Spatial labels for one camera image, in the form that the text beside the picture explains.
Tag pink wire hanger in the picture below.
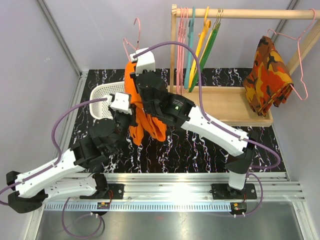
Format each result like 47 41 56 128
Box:
122 17 142 62
268 8 320 101

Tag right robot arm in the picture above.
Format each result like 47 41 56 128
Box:
124 71 257 199

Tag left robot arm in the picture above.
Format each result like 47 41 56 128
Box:
6 111 136 214

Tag teal plastic hanger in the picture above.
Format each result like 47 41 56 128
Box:
183 6 197 91

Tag yellow plastic hanger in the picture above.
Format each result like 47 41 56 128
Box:
188 6 211 93

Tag green plastic hanger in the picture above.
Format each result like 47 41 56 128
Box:
188 23 221 93

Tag camouflage orange trousers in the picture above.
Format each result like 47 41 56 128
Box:
243 36 293 117

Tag white perforated plastic basket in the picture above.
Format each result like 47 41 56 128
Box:
89 81 125 120

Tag wooden clothes rack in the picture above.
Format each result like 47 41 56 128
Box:
165 4 320 128

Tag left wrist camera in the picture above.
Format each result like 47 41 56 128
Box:
106 92 133 115

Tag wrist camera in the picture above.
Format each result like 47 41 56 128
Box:
129 47 156 76
106 92 133 115

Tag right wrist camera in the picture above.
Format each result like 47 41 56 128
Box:
129 47 156 76

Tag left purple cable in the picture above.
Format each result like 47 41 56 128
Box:
0 97 113 238

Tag purple cable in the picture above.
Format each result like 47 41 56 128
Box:
133 41 282 217
0 97 113 238

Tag aluminium corner frame post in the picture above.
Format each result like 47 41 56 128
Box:
35 0 84 106

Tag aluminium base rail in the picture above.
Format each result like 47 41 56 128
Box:
44 172 305 212

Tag pink wire hangers bunch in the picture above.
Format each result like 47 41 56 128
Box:
176 7 189 95

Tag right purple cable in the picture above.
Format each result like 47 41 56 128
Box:
133 41 282 217

